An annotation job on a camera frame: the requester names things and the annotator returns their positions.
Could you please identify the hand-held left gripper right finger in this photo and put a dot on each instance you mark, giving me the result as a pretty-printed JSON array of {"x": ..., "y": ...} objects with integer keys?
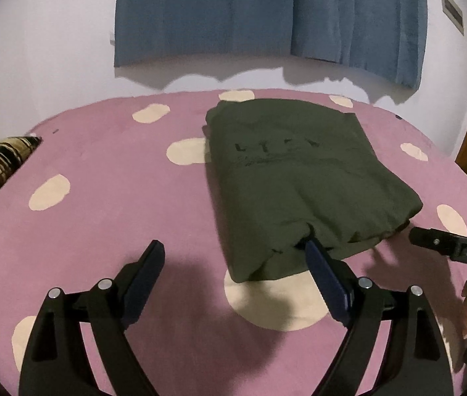
[{"x": 326, "y": 280}]

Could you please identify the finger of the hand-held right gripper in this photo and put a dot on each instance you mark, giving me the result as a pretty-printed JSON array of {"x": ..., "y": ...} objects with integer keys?
[{"x": 431, "y": 239}]

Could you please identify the pink polka dot bedsheet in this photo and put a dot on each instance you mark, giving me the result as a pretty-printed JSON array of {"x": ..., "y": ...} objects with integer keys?
[{"x": 113, "y": 181}]

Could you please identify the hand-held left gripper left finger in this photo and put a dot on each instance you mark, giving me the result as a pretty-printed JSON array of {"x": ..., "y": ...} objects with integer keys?
[{"x": 144, "y": 274}]

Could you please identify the white wall vent panel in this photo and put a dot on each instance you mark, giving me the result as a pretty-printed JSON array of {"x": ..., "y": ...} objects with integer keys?
[{"x": 452, "y": 8}]

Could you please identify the olive green jacket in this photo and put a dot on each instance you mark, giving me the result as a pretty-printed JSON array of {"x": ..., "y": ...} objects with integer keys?
[{"x": 299, "y": 173}]

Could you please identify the white wall socket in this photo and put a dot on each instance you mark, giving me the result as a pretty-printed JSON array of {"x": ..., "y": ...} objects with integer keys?
[{"x": 112, "y": 38}]

